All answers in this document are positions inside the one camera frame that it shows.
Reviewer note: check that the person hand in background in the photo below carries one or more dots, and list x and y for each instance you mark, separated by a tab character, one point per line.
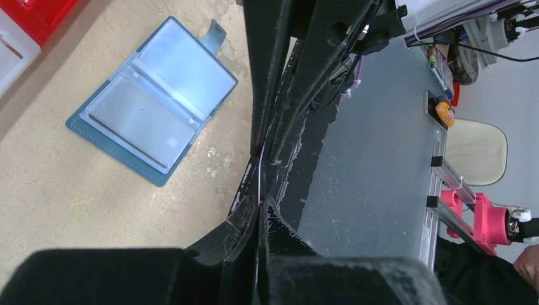
527	265

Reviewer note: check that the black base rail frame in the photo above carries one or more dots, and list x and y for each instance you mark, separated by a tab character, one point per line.
288	179

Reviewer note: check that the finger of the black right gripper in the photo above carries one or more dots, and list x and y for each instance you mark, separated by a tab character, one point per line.
333	27
267	26

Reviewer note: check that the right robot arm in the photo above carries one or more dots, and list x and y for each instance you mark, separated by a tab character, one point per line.
296	46

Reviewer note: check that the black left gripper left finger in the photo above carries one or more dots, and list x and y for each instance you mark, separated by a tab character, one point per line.
217	269

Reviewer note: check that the red plastic bin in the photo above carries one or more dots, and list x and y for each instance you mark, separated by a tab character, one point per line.
39	18

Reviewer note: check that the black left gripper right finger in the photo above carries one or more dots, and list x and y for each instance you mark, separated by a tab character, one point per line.
291	272

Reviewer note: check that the beige chair seat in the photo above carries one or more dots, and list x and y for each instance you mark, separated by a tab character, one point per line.
477	151

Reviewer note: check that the blue card holder wallet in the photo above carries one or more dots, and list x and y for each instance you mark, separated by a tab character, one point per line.
183	72

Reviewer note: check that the white plastic bin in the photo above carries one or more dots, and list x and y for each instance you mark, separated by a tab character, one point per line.
18	51

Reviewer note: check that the pink clamp on rail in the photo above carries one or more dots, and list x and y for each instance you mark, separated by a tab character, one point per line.
490	226

